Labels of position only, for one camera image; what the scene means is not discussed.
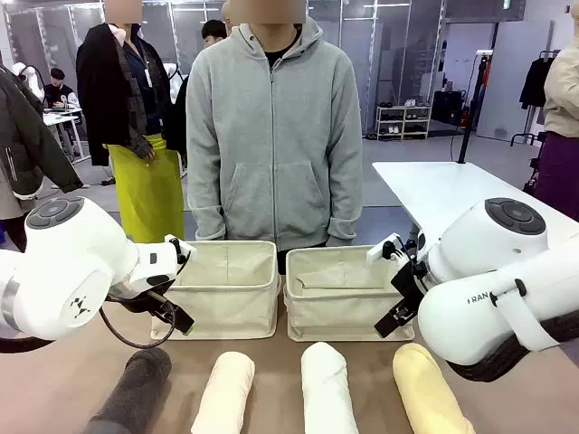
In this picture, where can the dark grey towel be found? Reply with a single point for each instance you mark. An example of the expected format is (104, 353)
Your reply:
(135, 389)

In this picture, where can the white shoe rack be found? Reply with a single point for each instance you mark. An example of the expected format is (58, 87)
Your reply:
(404, 122)

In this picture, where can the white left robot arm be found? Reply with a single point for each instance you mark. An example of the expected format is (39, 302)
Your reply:
(68, 271)

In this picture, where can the person in black coat yellow skirt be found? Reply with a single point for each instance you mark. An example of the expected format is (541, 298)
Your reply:
(135, 190)

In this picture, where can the beige fabric basket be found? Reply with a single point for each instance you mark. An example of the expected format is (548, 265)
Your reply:
(335, 312)
(230, 298)

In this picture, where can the white background desk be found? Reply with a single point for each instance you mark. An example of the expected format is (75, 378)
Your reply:
(63, 119)

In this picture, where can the person with black hair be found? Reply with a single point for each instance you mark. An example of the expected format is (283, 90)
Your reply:
(213, 32)

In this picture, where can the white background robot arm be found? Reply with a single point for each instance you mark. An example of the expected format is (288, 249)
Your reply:
(175, 77)
(31, 79)

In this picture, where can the person in beige top purple skirt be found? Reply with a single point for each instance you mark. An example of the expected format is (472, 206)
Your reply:
(561, 113)

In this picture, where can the clothes rack with black garment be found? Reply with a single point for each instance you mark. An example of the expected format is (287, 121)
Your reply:
(536, 90)

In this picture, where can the person in grey hoodie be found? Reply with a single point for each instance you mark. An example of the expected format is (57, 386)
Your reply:
(271, 149)

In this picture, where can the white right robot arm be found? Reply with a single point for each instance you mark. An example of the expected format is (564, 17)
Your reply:
(475, 253)

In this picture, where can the person in dark green jacket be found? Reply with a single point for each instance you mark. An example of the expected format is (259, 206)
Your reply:
(22, 144)

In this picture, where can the bald person in black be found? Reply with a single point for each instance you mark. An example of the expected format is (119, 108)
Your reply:
(177, 122)

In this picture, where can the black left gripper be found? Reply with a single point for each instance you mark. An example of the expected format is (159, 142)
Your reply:
(140, 300)

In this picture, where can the black suitcase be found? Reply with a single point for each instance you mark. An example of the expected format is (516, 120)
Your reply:
(447, 106)

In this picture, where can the yellow towel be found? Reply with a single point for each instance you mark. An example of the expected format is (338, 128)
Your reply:
(425, 393)

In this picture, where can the seated person in black cap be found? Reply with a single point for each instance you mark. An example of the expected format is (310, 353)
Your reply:
(59, 90)

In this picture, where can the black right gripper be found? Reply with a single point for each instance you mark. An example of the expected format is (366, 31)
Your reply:
(407, 285)

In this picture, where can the black camera pole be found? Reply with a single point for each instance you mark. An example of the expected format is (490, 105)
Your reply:
(470, 113)

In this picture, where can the white towel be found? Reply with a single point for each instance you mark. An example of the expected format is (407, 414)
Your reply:
(325, 389)

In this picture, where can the cream pink towel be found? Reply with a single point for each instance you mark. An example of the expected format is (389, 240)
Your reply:
(226, 393)

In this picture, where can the white table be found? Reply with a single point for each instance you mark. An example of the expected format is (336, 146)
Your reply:
(443, 185)

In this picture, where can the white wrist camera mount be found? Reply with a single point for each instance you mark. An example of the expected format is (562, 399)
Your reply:
(178, 248)
(377, 251)

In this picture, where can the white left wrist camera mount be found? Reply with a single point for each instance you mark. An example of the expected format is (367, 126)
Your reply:
(178, 248)

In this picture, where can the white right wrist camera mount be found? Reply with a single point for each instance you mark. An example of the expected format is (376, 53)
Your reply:
(377, 251)

